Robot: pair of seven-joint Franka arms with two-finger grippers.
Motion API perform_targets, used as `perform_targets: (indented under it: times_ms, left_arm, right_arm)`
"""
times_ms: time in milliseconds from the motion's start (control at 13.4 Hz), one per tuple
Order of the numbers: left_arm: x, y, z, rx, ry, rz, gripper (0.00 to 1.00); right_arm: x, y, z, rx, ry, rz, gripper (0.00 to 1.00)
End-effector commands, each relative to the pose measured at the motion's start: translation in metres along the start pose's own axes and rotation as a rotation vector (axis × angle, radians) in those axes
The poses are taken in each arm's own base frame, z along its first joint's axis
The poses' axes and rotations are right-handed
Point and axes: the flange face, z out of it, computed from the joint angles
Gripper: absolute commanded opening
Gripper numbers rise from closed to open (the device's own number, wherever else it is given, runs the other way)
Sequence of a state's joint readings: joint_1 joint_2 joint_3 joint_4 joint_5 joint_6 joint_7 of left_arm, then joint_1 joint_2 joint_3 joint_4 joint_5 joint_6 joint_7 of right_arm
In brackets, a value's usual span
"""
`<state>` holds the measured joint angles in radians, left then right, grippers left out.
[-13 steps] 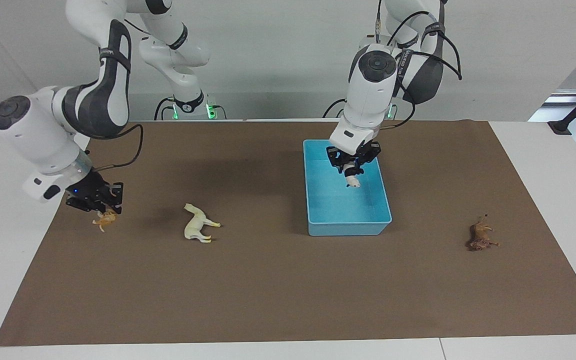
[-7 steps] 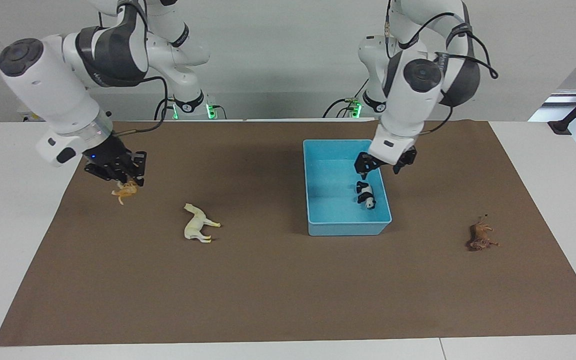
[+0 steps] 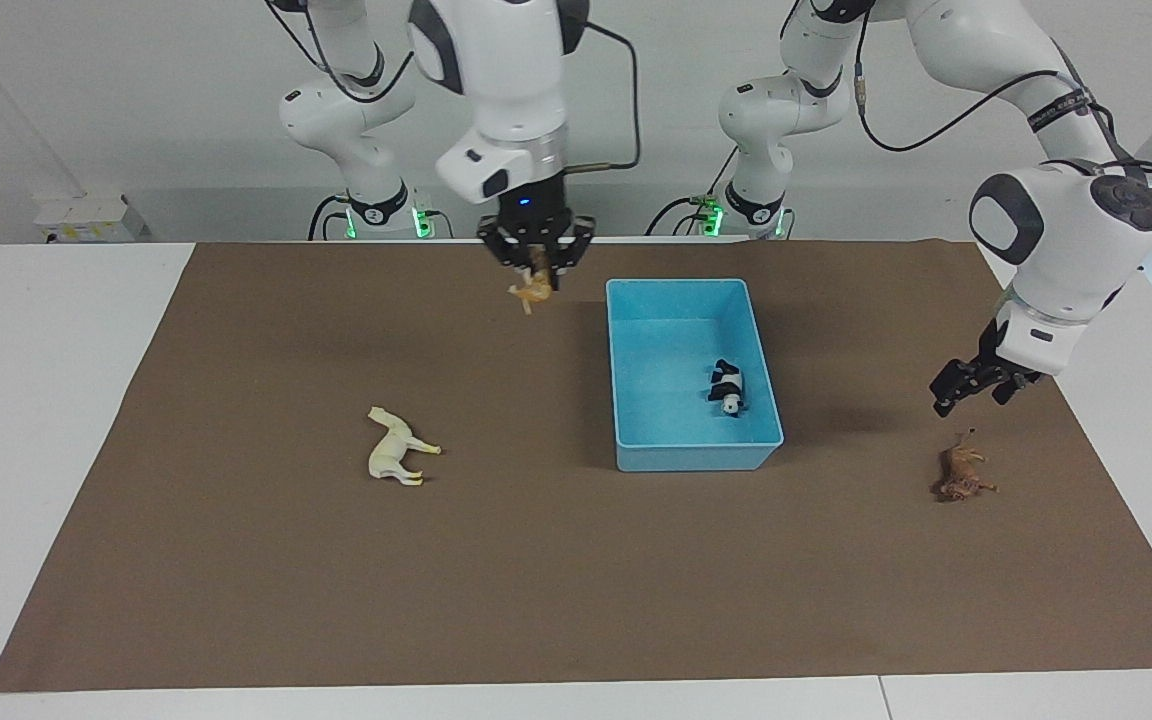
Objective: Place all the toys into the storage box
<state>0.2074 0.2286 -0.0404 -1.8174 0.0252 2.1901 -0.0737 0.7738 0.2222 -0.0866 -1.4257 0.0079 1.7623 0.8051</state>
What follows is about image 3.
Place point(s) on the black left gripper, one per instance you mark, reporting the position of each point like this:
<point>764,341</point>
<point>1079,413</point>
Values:
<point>1004,365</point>

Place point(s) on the light blue storage box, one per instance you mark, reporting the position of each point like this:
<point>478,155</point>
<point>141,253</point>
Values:
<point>671,350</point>

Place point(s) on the black and white panda toy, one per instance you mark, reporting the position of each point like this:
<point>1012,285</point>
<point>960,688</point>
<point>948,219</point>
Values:
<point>729,388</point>

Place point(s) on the brown table mat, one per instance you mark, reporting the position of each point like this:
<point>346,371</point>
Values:
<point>536,560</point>

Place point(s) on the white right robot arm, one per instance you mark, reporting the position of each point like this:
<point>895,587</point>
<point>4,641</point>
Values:
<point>506,80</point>

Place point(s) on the white box with yellow label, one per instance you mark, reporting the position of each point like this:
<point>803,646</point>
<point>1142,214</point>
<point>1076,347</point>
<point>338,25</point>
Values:
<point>86,218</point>

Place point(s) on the green-lit base connector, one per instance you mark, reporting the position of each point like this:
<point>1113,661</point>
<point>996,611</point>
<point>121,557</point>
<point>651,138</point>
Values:
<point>707,215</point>
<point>424,222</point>

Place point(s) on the orange striped tiger toy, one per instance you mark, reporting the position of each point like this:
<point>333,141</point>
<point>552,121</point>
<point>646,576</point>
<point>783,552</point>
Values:
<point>536,290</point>

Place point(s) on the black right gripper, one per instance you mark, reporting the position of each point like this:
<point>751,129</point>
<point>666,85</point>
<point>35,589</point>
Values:
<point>533,205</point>

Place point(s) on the cream white horse toy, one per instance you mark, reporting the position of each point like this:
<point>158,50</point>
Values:
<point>394,455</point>

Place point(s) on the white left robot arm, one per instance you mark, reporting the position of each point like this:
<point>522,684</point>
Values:
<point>1066,230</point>

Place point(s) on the brown lion toy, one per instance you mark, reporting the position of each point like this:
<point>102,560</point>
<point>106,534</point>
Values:
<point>958,475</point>

